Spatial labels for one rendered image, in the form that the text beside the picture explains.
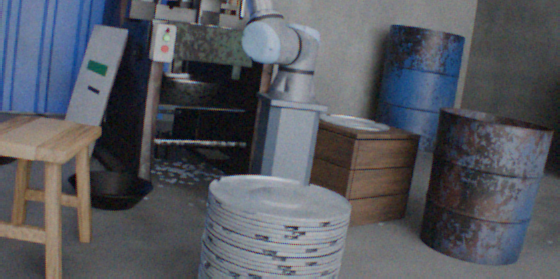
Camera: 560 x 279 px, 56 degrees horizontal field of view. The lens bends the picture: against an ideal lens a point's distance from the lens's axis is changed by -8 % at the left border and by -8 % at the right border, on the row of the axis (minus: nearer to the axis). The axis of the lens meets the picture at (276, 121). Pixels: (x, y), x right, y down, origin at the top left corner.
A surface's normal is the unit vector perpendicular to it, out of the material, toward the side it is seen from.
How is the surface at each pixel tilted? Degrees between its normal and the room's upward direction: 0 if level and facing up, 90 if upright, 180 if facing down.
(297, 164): 90
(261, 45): 97
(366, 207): 90
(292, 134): 90
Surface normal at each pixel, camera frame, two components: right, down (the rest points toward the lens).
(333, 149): -0.77, -0.02
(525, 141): 0.11, 0.19
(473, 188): -0.54, 0.07
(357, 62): 0.52, 0.20
